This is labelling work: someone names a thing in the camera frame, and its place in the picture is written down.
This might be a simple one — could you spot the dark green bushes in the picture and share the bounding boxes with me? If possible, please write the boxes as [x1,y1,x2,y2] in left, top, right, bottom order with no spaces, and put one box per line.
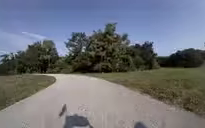
[156,41,205,69]

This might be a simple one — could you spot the grass field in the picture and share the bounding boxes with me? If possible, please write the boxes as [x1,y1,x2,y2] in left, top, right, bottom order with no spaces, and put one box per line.
[0,73,57,115]
[79,60,205,122]

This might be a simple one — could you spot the pale grey paved path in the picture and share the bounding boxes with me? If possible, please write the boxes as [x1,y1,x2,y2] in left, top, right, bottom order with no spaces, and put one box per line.
[0,73,205,128]

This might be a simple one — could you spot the wood of green trees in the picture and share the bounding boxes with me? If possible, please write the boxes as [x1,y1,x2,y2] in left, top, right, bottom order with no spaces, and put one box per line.
[0,22,161,76]

